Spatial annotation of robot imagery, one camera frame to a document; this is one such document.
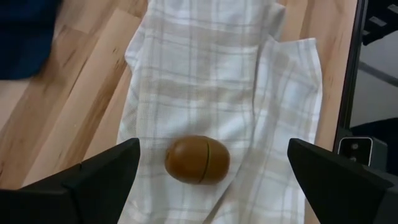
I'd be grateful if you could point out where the white plaid kitchen towel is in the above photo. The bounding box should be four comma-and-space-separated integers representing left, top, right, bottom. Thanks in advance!
116, 0, 323, 224

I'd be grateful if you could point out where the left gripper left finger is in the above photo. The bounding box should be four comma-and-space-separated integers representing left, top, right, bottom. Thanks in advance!
0, 138, 141, 224

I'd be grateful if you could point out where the brown toy kiwi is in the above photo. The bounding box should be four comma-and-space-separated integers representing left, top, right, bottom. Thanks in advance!
164, 134, 231, 185

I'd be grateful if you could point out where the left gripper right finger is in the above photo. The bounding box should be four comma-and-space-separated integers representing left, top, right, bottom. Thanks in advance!
287, 138, 398, 224

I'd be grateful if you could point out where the navy blue cloth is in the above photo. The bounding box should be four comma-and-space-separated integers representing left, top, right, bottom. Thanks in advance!
0, 0, 63, 81

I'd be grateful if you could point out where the silver table-level camera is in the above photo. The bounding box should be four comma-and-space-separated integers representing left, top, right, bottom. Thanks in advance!
337, 136, 374, 167

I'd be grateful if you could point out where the black aluminium table frame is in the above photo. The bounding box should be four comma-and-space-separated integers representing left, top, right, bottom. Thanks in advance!
331, 0, 398, 150

